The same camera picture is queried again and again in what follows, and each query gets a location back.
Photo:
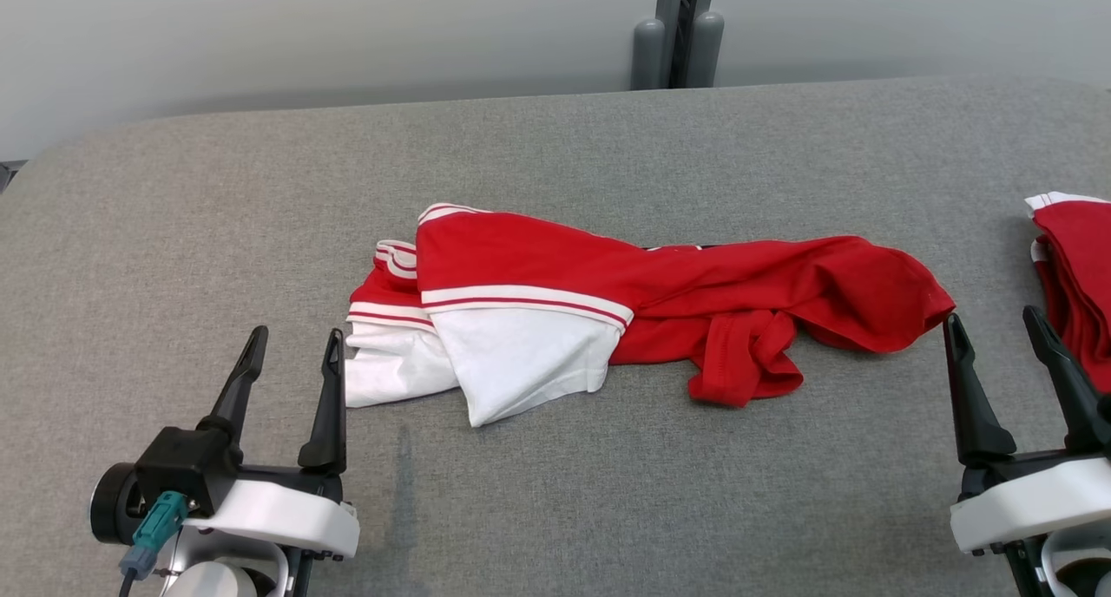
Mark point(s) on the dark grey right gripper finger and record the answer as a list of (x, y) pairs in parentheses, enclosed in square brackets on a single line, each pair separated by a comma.
[(974, 406), (1072, 389)]

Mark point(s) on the red basketball jersey white trim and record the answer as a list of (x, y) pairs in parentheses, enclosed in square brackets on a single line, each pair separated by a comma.
[(538, 259)]

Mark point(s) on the red shorts with white stripe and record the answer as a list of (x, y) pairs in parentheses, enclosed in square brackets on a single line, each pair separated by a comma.
[(1081, 267)]

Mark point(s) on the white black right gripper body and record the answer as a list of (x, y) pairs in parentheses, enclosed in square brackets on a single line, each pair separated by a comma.
[(1033, 501)]

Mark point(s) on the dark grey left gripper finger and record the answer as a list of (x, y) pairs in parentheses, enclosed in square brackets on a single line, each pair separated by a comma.
[(331, 406), (234, 389)]

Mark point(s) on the grey metal partition post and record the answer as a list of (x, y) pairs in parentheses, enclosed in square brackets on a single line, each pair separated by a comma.
[(677, 42)]

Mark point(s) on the grey fabric sofa cushion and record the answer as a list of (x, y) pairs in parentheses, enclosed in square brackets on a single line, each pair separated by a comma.
[(608, 493)]

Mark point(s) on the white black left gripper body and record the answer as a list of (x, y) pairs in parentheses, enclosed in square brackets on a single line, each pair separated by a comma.
[(286, 514)]

